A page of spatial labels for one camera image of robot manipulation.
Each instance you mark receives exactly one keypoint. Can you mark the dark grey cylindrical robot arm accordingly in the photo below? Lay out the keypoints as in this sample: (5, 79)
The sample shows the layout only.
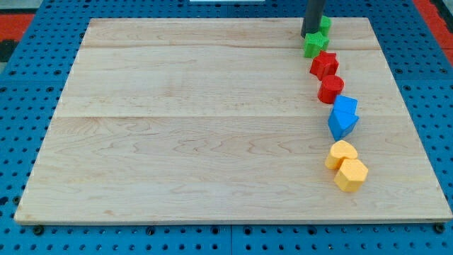
(313, 16)

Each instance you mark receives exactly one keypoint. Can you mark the red star block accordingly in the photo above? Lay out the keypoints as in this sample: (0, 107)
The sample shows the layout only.
(325, 64)

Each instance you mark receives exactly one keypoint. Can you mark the green star block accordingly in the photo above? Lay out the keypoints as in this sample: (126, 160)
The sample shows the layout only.
(314, 43)

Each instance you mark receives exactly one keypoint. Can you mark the light wooden board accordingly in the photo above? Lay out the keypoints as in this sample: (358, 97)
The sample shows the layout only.
(191, 121)

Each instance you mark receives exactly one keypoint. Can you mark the red cylinder block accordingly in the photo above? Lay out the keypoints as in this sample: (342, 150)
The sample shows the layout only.
(331, 86)

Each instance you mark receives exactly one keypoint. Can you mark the blue triangular block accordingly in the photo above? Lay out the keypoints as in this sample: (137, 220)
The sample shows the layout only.
(341, 124)

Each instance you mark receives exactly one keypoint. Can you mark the yellow heart block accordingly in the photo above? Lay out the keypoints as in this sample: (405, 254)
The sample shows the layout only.
(338, 152)

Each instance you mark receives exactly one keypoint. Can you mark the blue cube block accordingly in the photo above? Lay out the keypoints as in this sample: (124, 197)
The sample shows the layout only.
(345, 104)

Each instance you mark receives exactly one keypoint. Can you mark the yellow hexagon block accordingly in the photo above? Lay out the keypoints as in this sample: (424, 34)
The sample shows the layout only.
(351, 175)

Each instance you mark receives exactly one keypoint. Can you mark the green cylinder block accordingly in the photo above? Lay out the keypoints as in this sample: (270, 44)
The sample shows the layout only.
(325, 25)

